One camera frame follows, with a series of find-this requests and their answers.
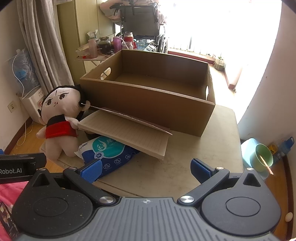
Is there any cluttered folding side table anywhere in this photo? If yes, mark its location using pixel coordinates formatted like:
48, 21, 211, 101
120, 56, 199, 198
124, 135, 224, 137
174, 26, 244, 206
74, 45, 153, 70

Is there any light blue plastic stool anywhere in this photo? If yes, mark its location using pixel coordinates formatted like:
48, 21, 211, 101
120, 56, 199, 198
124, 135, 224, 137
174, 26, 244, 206
241, 138, 269, 181

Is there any wall power socket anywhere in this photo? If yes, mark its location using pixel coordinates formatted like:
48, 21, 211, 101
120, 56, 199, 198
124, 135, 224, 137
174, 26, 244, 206
8, 101, 17, 113

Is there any blue bottle on floor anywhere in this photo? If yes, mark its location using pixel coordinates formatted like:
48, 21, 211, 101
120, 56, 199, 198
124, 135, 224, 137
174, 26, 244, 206
277, 137, 295, 159

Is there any blue water jug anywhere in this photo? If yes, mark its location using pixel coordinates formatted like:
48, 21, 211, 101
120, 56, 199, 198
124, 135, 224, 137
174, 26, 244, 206
11, 48, 40, 98

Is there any purple plastic bottle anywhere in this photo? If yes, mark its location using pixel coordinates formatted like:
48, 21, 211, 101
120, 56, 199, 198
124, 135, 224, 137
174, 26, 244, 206
113, 37, 122, 53

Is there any green wooden wardrobe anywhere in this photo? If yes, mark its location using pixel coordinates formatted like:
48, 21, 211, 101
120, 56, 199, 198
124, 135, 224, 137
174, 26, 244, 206
57, 0, 115, 84

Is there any blue white wipes pack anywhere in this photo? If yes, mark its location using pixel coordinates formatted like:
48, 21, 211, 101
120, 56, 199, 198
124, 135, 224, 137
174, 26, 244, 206
76, 136, 139, 178

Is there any plush doll black hair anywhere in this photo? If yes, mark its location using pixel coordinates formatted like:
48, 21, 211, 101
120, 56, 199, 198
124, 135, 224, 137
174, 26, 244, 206
36, 84, 90, 161

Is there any dark glass teapot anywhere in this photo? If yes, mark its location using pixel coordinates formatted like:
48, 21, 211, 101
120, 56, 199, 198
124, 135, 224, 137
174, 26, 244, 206
98, 37, 111, 54

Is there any green plastic cup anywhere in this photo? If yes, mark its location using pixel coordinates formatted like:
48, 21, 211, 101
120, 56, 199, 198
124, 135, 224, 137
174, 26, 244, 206
250, 144, 273, 172

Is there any potted plant by window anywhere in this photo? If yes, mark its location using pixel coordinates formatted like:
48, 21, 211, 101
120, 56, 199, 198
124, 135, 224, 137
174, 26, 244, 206
214, 56, 225, 71

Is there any beige curtain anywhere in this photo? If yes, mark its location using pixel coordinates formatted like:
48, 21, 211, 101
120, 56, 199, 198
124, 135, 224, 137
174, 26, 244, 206
16, 1, 74, 93

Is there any pink plastic tumbler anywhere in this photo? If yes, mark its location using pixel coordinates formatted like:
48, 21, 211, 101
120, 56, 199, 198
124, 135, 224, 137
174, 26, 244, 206
88, 38, 98, 58

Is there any brown cardboard box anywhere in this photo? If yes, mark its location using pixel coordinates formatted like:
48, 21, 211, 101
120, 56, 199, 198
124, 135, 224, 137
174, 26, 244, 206
80, 50, 215, 137

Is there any white water dispenser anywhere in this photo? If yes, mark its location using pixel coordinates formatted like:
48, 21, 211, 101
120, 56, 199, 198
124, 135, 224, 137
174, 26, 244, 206
20, 87, 45, 123

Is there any red thermos bottle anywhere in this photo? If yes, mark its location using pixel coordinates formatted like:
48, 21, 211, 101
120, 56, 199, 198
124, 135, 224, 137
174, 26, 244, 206
123, 32, 134, 50

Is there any black wheelchair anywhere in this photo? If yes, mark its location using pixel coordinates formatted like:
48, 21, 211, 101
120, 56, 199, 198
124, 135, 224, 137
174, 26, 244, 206
109, 1, 168, 54

